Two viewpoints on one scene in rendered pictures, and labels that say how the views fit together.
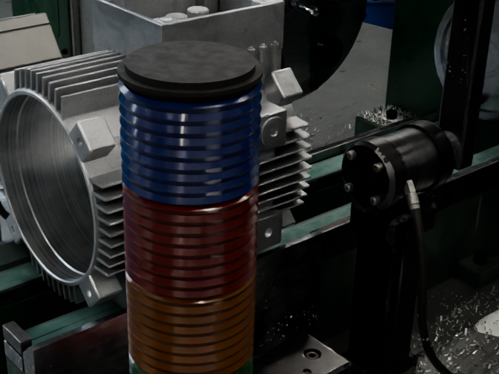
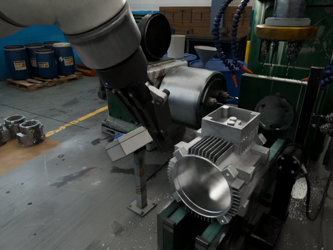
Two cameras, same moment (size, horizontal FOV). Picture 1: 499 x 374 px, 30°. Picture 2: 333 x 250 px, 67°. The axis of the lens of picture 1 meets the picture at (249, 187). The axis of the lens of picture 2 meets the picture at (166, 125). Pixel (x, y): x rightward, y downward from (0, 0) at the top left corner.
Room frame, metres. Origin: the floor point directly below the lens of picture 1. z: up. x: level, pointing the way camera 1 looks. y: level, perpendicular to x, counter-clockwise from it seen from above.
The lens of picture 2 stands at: (0.21, 0.33, 1.38)
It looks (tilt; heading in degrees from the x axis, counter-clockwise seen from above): 25 degrees down; 348
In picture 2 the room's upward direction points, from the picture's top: straight up
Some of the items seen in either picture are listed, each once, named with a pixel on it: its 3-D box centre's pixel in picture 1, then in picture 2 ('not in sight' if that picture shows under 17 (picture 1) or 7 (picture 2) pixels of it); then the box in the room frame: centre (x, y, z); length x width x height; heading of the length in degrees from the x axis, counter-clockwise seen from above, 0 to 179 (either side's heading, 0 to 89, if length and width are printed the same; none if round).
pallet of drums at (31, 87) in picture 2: not in sight; (43, 63); (5.80, 1.68, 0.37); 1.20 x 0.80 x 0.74; 134
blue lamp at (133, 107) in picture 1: (190, 128); not in sight; (0.37, 0.03, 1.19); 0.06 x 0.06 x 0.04
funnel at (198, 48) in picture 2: not in sight; (205, 60); (2.56, -0.57, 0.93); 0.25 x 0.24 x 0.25; 139
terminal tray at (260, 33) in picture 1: (188, 41); (230, 128); (0.74, 0.05, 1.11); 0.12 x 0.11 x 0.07; 130
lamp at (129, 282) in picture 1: (191, 306); not in sight; (0.37, 0.03, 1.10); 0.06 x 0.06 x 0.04
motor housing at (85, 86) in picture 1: (150, 158); (219, 167); (0.71, 0.08, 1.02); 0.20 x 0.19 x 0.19; 130
